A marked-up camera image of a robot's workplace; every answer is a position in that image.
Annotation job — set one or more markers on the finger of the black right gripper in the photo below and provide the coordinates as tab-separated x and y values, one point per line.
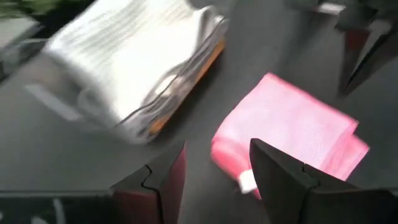
379	53
353	56

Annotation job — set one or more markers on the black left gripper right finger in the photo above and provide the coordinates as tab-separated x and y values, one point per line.
295	199

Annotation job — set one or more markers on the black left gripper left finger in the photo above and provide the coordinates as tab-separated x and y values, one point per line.
140	202

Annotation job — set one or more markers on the pink microfiber towel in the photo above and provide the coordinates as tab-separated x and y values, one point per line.
286	124

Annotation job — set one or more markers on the grey waffle-weave towel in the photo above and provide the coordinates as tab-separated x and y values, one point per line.
124	53
174	93

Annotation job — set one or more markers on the clear plastic bin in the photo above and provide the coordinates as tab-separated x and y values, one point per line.
62	102

